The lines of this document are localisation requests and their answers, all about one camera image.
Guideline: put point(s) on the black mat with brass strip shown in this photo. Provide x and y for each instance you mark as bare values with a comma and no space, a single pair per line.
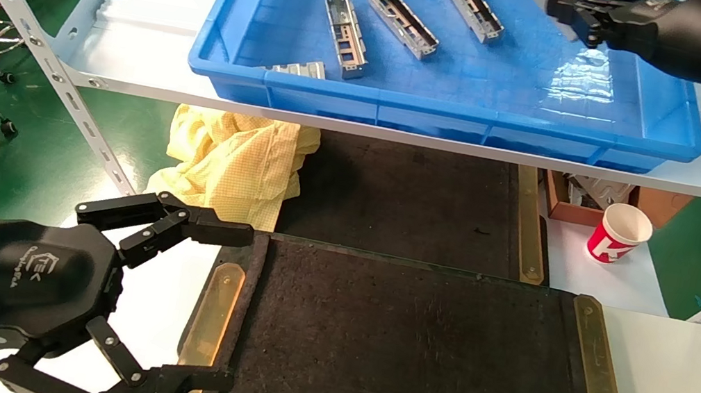
406,198

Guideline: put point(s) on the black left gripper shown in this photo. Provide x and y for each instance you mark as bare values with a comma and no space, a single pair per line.
28,279

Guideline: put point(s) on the yellow cloth garment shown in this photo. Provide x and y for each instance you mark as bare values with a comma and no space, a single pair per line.
236,164

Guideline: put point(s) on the red white paper cup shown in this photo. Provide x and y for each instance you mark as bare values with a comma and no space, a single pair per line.
614,242

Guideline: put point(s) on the black container with brass rails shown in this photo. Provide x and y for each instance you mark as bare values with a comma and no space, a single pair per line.
402,359

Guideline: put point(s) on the silver ribbed metal part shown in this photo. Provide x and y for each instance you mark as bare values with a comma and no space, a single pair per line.
304,67

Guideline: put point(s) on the blue plastic bin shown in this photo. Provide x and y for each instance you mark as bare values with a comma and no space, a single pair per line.
517,75

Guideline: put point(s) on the white metal shelf rack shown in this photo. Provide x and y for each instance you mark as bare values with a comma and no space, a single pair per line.
157,39

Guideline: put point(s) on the grey metal bracket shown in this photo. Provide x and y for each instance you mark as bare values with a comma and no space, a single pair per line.
604,191

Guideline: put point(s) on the brown cardboard box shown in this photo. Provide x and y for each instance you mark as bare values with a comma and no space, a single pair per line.
662,204

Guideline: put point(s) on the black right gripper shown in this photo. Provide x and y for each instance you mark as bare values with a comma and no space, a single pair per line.
699,41

